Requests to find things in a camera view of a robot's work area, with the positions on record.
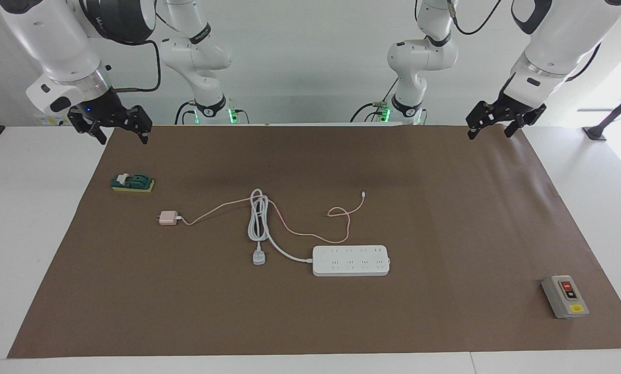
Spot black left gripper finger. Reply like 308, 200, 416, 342
504, 105, 547, 138
466, 100, 500, 140

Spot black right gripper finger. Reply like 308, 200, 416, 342
125, 105, 152, 144
69, 108, 107, 145

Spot pink charging cable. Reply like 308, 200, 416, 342
178, 191, 367, 245

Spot white power strip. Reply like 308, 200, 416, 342
312, 245, 391, 277

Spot white boxes with yellow stickers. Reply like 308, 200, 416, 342
34, 114, 73, 127

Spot black clamp stand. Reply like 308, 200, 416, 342
582, 84, 621, 141

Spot brown table mat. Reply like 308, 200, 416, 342
7, 125, 621, 359

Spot black right base cable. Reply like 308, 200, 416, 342
174, 100, 199, 125

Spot black base cable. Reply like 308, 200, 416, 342
349, 78, 394, 124
174, 100, 199, 125

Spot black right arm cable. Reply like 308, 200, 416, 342
114, 39, 161, 94

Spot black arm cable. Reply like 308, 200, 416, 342
114, 39, 161, 94
448, 0, 503, 36

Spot green knife switch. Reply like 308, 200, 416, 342
111, 173, 155, 194

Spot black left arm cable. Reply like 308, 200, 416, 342
448, 0, 503, 36

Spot black left base cable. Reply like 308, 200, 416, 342
349, 78, 394, 124

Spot white power strip cord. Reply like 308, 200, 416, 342
247, 188, 315, 266

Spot grey push-button switch box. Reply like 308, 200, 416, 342
541, 275, 590, 319

